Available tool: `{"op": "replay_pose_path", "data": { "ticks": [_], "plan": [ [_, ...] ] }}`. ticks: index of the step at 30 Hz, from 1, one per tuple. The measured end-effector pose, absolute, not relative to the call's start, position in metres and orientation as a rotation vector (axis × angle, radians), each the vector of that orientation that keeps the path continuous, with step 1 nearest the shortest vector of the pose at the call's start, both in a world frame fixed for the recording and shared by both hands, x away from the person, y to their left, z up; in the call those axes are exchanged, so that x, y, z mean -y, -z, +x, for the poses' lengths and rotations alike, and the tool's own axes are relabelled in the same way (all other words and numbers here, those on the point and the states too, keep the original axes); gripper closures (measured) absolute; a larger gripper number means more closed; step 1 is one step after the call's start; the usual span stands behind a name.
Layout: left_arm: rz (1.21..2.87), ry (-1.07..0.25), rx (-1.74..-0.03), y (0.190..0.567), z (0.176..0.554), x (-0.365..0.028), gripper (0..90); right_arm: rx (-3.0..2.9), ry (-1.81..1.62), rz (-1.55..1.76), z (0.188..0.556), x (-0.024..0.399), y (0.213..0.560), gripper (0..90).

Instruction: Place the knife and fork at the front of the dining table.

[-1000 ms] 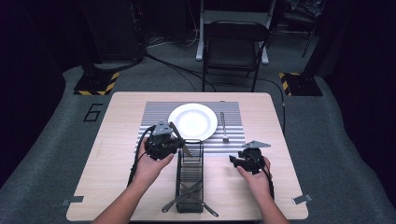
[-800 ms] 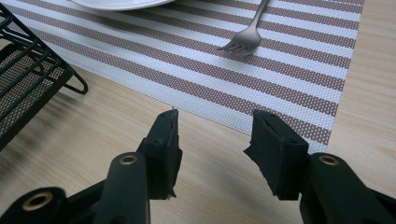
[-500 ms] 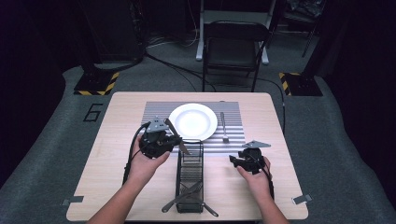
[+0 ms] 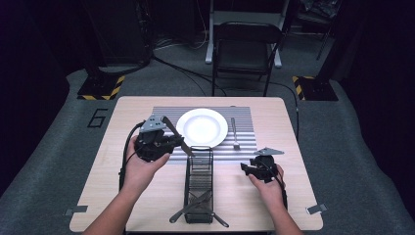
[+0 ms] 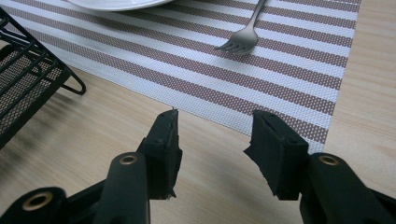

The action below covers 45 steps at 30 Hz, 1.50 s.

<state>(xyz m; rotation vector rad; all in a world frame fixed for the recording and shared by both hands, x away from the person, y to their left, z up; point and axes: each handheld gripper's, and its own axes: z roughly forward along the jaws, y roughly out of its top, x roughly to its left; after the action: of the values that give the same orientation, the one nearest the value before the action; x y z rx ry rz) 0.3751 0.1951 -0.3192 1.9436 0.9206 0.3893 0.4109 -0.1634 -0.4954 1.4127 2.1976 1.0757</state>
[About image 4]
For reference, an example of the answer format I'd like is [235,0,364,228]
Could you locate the black wire cutlery basket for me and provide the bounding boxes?
[182,145,215,225]

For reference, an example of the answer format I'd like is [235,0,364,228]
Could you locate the grey tape strip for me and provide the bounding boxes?
[64,205,89,217]
[305,203,328,215]

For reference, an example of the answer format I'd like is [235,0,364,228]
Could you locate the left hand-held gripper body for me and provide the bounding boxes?
[133,114,177,164]

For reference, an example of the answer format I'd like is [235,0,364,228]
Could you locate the black folding chair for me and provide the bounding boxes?
[211,21,285,98]
[204,0,292,70]

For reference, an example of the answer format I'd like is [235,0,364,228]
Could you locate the person's right hand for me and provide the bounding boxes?
[247,164,287,211]

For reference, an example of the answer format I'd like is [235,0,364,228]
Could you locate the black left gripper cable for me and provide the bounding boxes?
[118,120,147,193]

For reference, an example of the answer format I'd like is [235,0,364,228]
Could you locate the black equipment cabinet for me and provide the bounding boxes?
[82,0,155,67]

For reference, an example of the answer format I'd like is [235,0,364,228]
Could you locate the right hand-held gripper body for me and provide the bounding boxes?
[249,147,286,184]

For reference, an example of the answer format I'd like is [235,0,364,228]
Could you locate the black stand with hazard tape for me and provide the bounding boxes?
[76,58,126,102]
[291,58,340,103]

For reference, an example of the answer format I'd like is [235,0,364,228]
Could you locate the metal knife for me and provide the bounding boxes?
[187,192,230,228]
[161,116,195,158]

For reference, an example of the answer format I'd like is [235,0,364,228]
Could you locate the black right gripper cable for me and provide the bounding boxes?
[262,160,290,211]

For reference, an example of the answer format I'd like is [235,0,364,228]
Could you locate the metal fork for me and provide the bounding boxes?
[168,191,213,224]
[230,117,242,152]

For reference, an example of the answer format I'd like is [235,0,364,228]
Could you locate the grey striped placemat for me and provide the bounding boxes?
[150,106,258,165]

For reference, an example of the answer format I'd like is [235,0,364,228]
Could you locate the bundle of floor cables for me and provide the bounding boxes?
[154,0,210,52]

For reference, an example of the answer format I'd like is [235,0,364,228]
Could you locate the white plate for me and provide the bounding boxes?
[175,108,230,150]

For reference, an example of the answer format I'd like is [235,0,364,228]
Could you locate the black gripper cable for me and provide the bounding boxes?
[262,160,290,211]
[118,120,147,193]

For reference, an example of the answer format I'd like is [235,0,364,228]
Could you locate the person's left hand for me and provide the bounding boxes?
[124,134,171,194]

